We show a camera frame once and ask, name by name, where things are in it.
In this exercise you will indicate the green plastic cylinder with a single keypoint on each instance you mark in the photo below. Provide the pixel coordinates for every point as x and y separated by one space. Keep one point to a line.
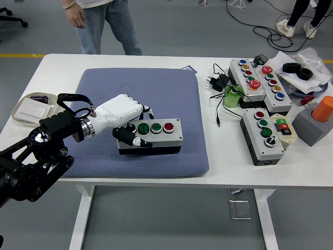
231 100

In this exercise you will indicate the small metal floor fitting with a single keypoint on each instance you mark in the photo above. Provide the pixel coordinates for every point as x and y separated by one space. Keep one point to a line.
236 191

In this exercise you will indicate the five-button box orange-ringed mushroom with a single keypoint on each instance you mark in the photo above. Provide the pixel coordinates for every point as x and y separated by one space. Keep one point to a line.
236 69

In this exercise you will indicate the small dark red cylinder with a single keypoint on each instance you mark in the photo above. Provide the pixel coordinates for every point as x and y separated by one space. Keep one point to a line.
39 99

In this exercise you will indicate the blue-rimmed plate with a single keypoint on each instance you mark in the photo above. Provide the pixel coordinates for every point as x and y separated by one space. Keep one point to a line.
321 91

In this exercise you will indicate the grey block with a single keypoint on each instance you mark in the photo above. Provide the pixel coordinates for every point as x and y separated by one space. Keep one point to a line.
307 130

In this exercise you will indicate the black terminal module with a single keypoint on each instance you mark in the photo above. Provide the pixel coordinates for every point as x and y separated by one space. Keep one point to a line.
260 59

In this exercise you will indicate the blue-grey woven mat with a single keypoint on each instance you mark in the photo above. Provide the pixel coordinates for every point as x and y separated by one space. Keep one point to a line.
169 91

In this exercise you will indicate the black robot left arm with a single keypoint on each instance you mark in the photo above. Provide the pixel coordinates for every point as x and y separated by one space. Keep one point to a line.
52 125

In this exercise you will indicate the black power adapter plug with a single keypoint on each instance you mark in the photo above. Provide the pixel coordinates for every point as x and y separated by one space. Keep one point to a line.
217 82

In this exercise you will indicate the orange cylinder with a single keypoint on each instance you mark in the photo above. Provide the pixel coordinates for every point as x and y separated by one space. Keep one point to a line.
323 109

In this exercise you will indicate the person's right hand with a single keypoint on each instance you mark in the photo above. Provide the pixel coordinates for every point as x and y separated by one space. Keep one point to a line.
76 16

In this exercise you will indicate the white table leg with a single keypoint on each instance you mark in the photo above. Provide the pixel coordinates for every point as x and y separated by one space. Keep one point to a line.
265 221
83 216

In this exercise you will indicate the person in black trousers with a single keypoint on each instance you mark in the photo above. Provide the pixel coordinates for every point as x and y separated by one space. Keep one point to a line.
299 10

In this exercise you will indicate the beige oval tray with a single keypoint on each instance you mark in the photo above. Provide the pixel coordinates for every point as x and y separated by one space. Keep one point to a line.
17 117

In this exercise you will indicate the person in jeans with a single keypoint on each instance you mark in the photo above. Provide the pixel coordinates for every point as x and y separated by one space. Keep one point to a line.
117 20

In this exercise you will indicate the clear bubble wrap bag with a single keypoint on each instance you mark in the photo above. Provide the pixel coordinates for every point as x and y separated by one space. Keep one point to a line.
310 58

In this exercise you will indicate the grey four-button control box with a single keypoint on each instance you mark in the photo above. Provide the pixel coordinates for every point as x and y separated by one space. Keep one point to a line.
174 136

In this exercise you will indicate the cream three-button switch box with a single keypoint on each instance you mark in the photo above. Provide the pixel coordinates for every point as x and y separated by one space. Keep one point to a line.
283 127

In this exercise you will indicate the purple label card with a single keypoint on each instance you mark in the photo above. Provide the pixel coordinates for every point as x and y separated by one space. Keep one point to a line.
187 68

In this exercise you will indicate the black office chair base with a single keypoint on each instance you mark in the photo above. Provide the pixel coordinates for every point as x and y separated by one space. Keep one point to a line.
13 18

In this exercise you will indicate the metal floor socket plate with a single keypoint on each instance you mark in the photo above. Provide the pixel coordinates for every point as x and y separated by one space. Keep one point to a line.
240 209

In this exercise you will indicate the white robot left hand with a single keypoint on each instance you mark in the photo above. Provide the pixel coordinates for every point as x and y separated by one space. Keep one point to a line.
117 109

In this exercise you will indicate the white paper sheet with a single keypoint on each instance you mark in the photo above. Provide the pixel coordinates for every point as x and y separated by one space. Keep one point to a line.
279 61

